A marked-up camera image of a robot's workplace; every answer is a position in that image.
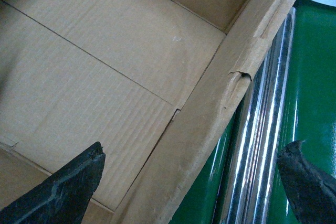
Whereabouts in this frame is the brown cardboard box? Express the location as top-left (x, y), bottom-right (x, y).
top-left (1, 0), bottom-right (295, 223)

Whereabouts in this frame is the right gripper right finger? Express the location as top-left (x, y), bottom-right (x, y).
top-left (277, 141), bottom-right (335, 223)

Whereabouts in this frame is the chrome conveyor roller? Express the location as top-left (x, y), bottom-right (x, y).
top-left (215, 7), bottom-right (296, 223)

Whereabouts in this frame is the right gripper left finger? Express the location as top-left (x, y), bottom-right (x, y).
top-left (1, 142), bottom-right (106, 223)

